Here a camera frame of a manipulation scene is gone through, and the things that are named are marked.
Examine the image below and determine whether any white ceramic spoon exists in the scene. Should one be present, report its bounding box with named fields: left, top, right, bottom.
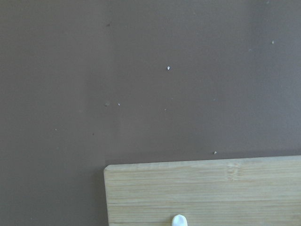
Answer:
left=171, top=214, right=188, bottom=226

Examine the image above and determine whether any bamboo cutting board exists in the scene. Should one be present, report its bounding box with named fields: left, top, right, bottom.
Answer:
left=104, top=156, right=301, bottom=226

